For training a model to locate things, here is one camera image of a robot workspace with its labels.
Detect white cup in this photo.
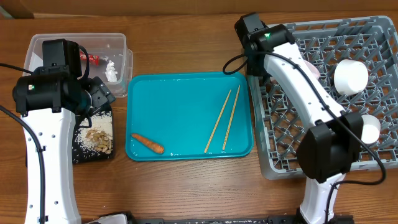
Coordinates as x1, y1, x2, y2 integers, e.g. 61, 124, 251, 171
361, 114, 381, 144

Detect teal serving tray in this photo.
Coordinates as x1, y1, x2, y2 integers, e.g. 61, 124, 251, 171
125, 72, 254, 161

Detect white bowl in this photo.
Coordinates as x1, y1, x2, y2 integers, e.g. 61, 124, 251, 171
333, 59, 369, 95

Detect nut shell food scraps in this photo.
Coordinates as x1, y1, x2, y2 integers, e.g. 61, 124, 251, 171
85, 129, 113, 154

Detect spilled white rice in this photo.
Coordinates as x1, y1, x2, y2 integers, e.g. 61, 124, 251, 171
75, 112, 113, 156

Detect black rectangular tray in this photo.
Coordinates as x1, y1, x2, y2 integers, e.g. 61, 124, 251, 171
72, 105, 114, 164

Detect orange carrot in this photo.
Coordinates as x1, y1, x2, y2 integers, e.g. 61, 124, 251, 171
131, 133, 165, 154

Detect wooden chopstick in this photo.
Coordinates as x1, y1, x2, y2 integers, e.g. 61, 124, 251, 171
222, 85, 241, 151
204, 90, 231, 154

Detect white tissue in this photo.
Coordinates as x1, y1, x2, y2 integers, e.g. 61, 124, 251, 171
105, 60, 118, 83

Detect clear plastic waste bin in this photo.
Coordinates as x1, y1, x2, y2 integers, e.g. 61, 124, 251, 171
24, 33, 133, 98

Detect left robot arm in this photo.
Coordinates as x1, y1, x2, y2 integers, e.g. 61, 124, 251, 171
12, 39, 116, 223

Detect red snack wrapper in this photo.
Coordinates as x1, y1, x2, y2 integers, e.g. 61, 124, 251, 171
80, 51, 100, 65

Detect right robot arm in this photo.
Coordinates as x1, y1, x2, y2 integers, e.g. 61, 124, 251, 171
234, 13, 363, 223

